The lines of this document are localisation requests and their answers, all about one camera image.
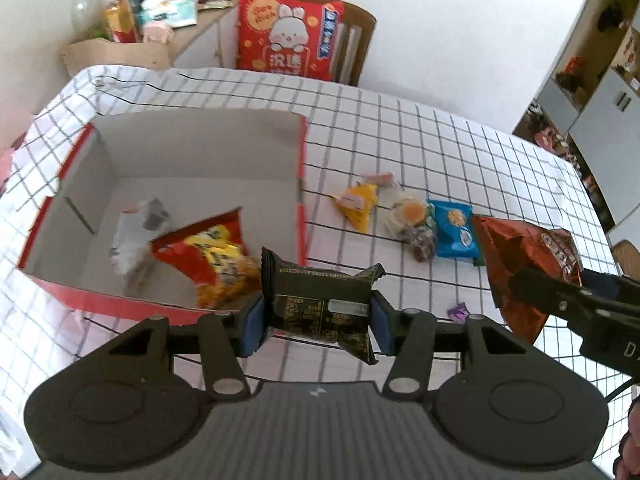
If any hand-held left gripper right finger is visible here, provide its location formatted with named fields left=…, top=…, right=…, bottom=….
left=370, top=291, right=545, bottom=401

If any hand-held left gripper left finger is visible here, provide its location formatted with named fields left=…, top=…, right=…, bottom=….
left=75, top=295, right=266, bottom=401

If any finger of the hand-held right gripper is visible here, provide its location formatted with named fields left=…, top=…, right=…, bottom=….
left=510, top=266, right=601, bottom=323

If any brown chip packet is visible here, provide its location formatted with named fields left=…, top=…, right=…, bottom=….
left=472, top=215, right=586, bottom=346

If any black snack packet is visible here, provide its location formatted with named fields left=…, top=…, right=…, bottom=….
left=260, top=246, right=386, bottom=366

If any dark candy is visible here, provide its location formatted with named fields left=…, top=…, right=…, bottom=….
left=402, top=225, right=438, bottom=263

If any blue snack packet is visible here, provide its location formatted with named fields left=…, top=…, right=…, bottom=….
left=427, top=199, right=483, bottom=266

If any clear round pastry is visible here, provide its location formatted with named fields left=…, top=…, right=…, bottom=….
left=382, top=185, right=436, bottom=241

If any yellow triangular snack packet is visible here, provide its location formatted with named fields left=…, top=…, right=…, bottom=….
left=332, top=172, right=396, bottom=234

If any red cardboard box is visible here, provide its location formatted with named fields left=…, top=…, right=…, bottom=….
left=17, top=110, right=308, bottom=326

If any wooden chair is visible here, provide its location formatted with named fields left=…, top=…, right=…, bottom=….
left=611, top=239, right=640, bottom=278
left=272, top=0, right=378, bottom=87

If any red yellow chip packet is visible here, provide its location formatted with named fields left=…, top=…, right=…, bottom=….
left=150, top=206, right=263, bottom=311

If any white snack packet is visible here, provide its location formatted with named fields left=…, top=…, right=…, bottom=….
left=109, top=197, right=171, bottom=288

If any white checked tablecloth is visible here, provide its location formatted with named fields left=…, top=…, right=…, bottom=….
left=0, top=65, right=640, bottom=480

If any wooden shelving unit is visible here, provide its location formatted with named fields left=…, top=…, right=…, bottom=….
left=510, top=0, right=640, bottom=233

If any red rabbit print pillow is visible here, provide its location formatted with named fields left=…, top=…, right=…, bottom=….
left=235, top=0, right=346, bottom=82

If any pink cloth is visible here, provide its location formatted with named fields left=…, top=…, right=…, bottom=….
left=0, top=147, right=16, bottom=196

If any wooden side cabinet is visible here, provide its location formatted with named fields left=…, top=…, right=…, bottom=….
left=59, top=0, right=251, bottom=78

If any pink toy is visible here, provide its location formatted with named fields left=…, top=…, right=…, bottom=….
left=142, top=22, right=176, bottom=43

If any pale tissue pack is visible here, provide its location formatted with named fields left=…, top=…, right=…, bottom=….
left=140, top=0, right=198, bottom=28

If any orange drink bottle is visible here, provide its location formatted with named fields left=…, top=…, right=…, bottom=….
left=103, top=0, right=140, bottom=45

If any clear plastic container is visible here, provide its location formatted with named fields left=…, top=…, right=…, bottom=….
left=70, top=0, right=128, bottom=41

